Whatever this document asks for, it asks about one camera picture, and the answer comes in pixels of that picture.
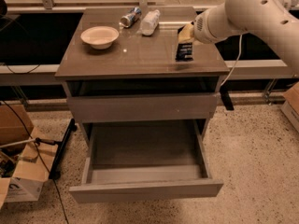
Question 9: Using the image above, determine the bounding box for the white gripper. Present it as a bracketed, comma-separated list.
[178, 9, 225, 44]

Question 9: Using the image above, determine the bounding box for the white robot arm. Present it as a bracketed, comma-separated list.
[178, 0, 299, 76]

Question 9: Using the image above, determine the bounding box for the white bowl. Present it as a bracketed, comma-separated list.
[80, 26, 119, 49]

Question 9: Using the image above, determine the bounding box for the white cable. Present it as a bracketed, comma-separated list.
[220, 35, 244, 88]

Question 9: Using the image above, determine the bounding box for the black floor stand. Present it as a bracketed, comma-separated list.
[35, 119, 77, 180]

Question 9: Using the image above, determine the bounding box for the blue rxbar snack bar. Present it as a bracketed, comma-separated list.
[176, 42, 193, 62]

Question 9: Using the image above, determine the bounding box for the open cardboard box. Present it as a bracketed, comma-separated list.
[0, 105, 57, 207]

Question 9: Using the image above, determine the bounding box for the cardboard box at right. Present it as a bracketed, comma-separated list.
[281, 82, 299, 132]

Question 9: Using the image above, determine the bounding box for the grey drawer cabinet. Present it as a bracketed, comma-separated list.
[55, 7, 228, 140]

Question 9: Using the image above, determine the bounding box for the closed grey upper drawer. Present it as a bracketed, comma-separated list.
[67, 93, 218, 123]

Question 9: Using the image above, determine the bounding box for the open grey middle drawer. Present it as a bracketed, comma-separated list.
[70, 119, 223, 203]

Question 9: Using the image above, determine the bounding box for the black cable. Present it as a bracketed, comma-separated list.
[0, 100, 70, 224]

